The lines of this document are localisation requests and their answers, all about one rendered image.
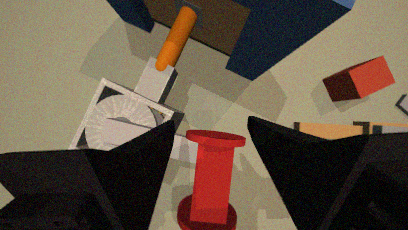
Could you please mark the grey flat bar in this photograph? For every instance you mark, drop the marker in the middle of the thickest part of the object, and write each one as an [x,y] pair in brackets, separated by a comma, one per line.
[402,103]

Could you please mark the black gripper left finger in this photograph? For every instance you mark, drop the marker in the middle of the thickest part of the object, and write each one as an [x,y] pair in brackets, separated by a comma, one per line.
[125,180]

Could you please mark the orange-red box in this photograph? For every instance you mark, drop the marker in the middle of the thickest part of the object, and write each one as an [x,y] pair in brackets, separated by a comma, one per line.
[360,80]

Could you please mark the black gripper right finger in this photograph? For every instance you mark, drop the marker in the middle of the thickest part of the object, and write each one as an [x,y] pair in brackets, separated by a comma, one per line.
[313,175]

